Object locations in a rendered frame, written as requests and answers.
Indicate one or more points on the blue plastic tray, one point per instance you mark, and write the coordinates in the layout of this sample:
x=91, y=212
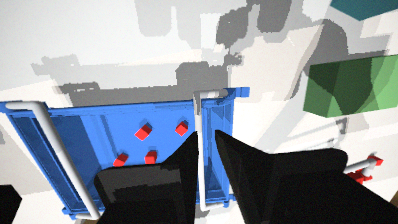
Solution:
x=95, y=136

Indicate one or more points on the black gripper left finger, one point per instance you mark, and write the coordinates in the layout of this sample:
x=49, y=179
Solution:
x=175, y=178

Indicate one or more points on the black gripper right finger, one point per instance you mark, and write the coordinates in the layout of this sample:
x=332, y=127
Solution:
x=254, y=175

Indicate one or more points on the green block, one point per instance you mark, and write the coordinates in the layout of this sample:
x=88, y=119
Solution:
x=349, y=87

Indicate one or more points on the teal block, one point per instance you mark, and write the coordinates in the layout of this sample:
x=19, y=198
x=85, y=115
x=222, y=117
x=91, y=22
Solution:
x=363, y=9

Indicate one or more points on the tan rectangular block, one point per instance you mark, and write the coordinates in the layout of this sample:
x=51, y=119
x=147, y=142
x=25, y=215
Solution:
x=89, y=221

